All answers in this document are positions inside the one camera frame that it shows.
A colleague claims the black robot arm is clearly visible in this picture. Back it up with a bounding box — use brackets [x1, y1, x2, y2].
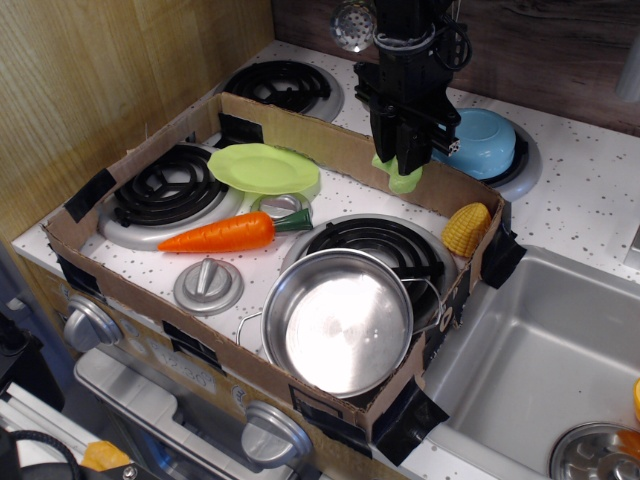
[354, 0, 472, 176]

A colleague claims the silver oven knob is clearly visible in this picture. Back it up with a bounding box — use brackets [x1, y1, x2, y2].
[63, 295, 123, 353]
[241, 400, 313, 469]

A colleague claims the brown cardboard fence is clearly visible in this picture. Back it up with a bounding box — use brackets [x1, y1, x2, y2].
[41, 91, 527, 467]

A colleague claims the light green plastic plate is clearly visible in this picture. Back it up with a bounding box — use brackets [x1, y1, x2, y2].
[207, 143, 320, 195]

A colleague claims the orange yellow cloth piece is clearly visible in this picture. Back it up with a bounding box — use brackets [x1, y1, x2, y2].
[80, 440, 131, 472]

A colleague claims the orange toy carrot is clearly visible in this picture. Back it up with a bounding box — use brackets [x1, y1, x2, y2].
[157, 209, 313, 253]

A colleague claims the silver hanging strainer ladle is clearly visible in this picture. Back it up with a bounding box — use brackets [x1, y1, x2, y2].
[329, 1, 377, 53]

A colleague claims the back right black burner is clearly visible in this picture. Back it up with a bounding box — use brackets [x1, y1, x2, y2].
[482, 121, 542, 202]

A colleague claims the silver oven door handle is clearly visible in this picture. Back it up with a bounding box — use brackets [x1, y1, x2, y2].
[74, 349, 301, 479]

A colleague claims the silver metal pan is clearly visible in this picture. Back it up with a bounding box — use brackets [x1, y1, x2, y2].
[256, 248, 444, 399]

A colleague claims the back left black burner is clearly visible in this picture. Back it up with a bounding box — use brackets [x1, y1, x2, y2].
[214, 60, 344, 122]

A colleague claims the black burner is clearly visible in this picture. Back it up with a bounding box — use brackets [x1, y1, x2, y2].
[482, 121, 542, 202]
[214, 60, 344, 122]
[99, 143, 244, 251]
[282, 214, 458, 329]

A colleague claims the yellow toy corn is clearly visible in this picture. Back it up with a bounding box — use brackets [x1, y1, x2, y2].
[441, 202, 491, 258]

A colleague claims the green toy broccoli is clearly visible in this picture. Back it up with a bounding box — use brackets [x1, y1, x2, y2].
[371, 154, 423, 194]

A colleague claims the silver oven knob right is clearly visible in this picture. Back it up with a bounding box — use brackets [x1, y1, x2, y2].
[241, 400, 313, 469]

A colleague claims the front right black burner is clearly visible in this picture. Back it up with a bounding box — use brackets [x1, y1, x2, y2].
[282, 214, 458, 329]

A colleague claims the light blue plastic bowl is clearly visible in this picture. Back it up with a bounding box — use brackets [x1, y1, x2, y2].
[432, 108, 516, 180]

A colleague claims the orange toy in sink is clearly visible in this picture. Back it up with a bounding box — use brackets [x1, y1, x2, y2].
[615, 377, 640, 460]

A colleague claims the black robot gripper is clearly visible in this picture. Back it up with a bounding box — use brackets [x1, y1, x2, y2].
[354, 42, 461, 175]

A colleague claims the front left black burner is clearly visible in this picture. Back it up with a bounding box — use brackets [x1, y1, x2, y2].
[99, 143, 244, 251]

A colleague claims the black cable bottom left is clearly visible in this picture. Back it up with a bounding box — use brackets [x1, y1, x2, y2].
[0, 428, 84, 480]

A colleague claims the silver oven knob left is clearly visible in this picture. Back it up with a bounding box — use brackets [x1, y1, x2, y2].
[63, 295, 123, 353]

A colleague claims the silver stove knob middle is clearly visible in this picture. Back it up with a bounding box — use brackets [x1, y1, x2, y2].
[250, 193, 313, 219]

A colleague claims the silver stove knob front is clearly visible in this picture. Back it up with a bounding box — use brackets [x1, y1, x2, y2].
[173, 258, 244, 316]

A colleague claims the silver sink basin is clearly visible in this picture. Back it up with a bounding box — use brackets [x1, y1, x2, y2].
[424, 247, 639, 479]

